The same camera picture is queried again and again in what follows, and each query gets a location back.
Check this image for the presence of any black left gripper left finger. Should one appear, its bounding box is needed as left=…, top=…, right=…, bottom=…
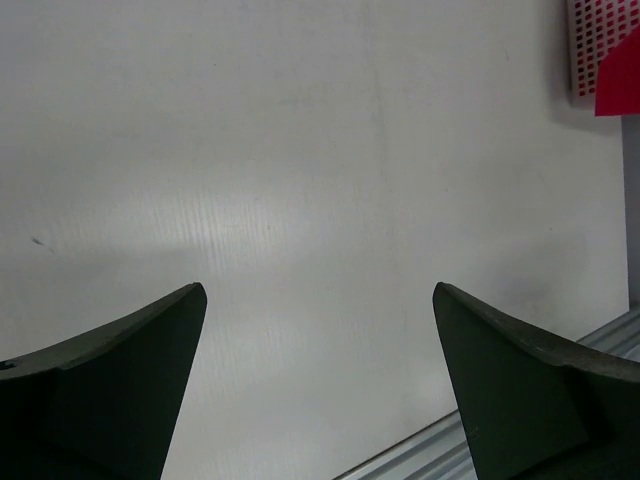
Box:
left=1, top=283, right=207, bottom=479

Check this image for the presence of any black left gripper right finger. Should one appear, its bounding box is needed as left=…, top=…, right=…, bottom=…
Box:
left=433, top=282, right=639, bottom=479

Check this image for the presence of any red t shirt in basket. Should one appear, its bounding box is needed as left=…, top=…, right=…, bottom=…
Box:
left=595, top=28, right=640, bottom=116

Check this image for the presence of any white perforated plastic basket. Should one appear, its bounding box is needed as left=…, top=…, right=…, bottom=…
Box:
left=566, top=1, right=639, bottom=113

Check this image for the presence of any aluminium front rail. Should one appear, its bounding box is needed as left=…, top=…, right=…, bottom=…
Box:
left=350, top=302, right=639, bottom=479

